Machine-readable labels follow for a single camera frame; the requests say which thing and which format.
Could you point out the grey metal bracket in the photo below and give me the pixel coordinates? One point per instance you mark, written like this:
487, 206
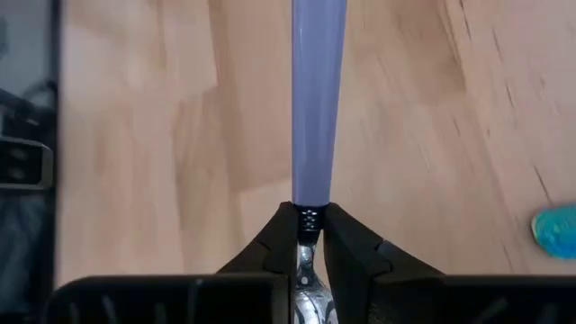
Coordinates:
27, 164

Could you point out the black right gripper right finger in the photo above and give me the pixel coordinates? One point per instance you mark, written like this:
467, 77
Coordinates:
382, 283

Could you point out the iridescent purple-teal spoon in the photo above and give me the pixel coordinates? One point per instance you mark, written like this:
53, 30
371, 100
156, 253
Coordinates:
555, 231

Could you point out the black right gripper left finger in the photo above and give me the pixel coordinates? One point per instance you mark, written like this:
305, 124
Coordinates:
252, 288

